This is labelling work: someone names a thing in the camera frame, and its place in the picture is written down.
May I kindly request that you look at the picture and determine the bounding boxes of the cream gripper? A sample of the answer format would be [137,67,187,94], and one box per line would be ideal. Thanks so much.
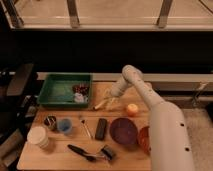
[103,79,129,110]

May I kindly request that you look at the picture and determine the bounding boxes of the yellow banana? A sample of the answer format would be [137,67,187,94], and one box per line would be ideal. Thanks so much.
[93,98,110,110]

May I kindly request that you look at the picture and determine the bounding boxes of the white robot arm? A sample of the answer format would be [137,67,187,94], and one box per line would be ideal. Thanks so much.
[107,65,195,171]

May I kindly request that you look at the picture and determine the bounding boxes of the purple bowl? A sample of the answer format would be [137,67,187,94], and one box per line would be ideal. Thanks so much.
[109,117,138,145]

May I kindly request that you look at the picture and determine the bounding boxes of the orange bowl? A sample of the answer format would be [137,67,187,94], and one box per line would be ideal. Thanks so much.
[138,126,150,155]

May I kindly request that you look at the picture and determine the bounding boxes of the orange fruit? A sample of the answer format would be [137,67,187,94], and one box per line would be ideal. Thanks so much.
[126,103,139,117]

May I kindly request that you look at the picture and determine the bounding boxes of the black rectangular block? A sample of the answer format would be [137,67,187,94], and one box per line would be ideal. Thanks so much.
[95,118,107,140]

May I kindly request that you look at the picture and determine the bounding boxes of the dark red grapes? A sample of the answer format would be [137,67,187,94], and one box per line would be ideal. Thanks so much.
[72,84,89,95]

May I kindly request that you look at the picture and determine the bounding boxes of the small white item in tray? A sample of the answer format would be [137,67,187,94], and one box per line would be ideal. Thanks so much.
[74,93,88,103]

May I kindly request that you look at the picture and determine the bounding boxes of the green plastic tray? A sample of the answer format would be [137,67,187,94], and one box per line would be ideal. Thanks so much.
[37,73,93,108]

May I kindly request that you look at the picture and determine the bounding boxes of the blue plastic cup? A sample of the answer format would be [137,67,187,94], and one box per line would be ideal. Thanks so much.
[57,119,72,135]

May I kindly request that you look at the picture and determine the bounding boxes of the black paint brush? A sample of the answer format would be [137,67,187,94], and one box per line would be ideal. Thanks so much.
[101,145,116,161]

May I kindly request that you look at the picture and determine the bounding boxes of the small metal cup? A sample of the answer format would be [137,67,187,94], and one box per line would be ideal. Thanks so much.
[44,116,56,131]

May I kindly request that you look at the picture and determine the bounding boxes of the white lidded container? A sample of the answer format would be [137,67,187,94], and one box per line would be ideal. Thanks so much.
[27,126,49,148]

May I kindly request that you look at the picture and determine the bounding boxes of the black chair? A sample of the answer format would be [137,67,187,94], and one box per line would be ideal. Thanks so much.
[0,63,38,145]

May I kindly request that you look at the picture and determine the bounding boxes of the black handled spatula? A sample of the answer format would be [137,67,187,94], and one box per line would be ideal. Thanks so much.
[67,144,104,162]

